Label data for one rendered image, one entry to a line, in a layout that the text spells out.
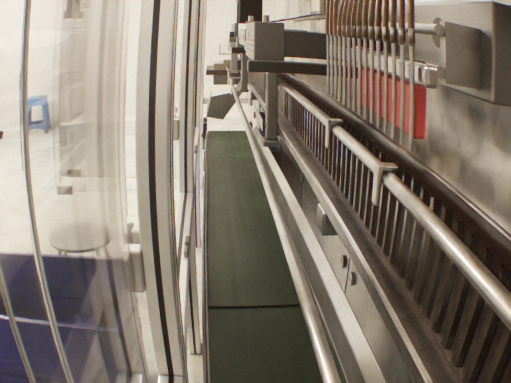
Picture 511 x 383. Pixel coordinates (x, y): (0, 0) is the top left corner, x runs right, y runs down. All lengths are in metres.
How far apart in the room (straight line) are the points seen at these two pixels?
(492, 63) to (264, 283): 0.48
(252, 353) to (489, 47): 0.46
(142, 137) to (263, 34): 0.63
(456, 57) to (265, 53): 0.69
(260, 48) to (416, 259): 0.86
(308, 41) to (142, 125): 0.68
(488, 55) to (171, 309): 0.51
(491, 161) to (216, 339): 0.46
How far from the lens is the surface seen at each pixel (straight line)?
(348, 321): 0.58
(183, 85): 1.42
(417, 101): 0.42
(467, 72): 0.55
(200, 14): 2.33
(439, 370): 0.31
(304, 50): 1.18
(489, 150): 0.74
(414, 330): 0.35
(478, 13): 0.56
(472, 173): 0.79
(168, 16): 0.56
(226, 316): 0.68
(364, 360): 0.51
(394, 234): 0.40
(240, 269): 0.81
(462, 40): 0.54
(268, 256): 0.86
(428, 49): 0.69
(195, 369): 1.69
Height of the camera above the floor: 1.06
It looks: 19 degrees down
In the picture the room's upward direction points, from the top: 1 degrees clockwise
